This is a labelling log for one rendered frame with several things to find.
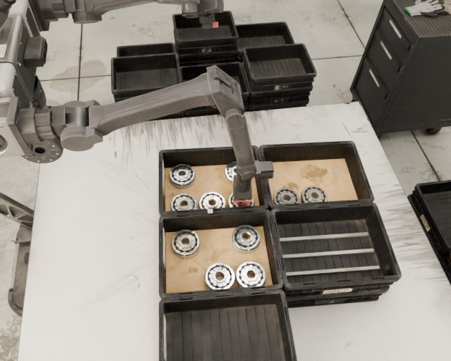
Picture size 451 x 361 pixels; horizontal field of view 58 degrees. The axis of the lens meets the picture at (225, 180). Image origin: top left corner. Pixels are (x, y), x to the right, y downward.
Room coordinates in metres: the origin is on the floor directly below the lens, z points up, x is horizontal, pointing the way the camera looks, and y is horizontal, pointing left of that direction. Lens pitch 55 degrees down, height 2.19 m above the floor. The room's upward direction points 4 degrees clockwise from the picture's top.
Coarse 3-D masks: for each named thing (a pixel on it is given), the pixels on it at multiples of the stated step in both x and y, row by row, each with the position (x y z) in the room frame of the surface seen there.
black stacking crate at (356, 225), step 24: (288, 216) 0.78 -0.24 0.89; (312, 216) 0.79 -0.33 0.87; (336, 216) 0.81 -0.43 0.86; (360, 216) 0.82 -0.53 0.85; (312, 240) 0.72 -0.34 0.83; (336, 240) 0.72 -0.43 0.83; (360, 240) 0.73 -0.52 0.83; (384, 240) 0.69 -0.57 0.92; (288, 264) 0.61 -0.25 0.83; (312, 264) 0.62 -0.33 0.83; (336, 264) 0.62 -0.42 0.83; (360, 264) 0.63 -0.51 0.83; (384, 264) 0.62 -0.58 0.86; (336, 288) 0.52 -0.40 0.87; (360, 288) 0.53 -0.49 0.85; (384, 288) 0.55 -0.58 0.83
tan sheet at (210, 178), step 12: (168, 168) 1.00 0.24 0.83; (204, 168) 1.01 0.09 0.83; (216, 168) 1.02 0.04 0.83; (168, 180) 0.94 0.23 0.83; (204, 180) 0.95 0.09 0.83; (216, 180) 0.96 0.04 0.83; (252, 180) 0.97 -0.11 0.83; (168, 192) 0.89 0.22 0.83; (180, 192) 0.89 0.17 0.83; (192, 192) 0.89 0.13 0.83; (204, 192) 0.90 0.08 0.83; (216, 192) 0.90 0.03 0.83; (228, 192) 0.90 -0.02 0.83; (252, 192) 0.91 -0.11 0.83; (168, 204) 0.83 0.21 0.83
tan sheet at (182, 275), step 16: (208, 240) 0.69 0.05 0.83; (224, 240) 0.69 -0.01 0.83; (176, 256) 0.61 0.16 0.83; (208, 256) 0.62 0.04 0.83; (224, 256) 0.63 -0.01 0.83; (240, 256) 0.63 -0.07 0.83; (256, 256) 0.63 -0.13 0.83; (176, 272) 0.55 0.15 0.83; (192, 272) 0.56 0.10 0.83; (176, 288) 0.50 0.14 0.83; (192, 288) 0.50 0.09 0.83
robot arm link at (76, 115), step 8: (56, 112) 0.67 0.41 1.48; (64, 112) 0.67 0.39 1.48; (72, 112) 0.68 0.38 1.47; (80, 112) 0.69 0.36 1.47; (88, 112) 0.70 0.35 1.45; (56, 120) 0.65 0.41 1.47; (64, 120) 0.65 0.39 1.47; (72, 120) 0.66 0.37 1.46; (80, 120) 0.66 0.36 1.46; (88, 120) 0.68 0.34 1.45; (56, 128) 0.64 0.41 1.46
